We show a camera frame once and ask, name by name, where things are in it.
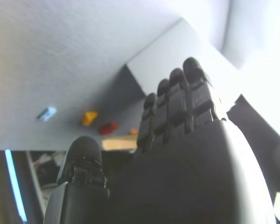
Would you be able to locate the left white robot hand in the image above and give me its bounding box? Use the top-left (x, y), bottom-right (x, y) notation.
top-left (43, 57), bottom-right (277, 224)

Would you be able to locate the cardboard box with flaps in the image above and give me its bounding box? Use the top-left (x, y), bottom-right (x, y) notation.
top-left (115, 18), bottom-right (242, 122)

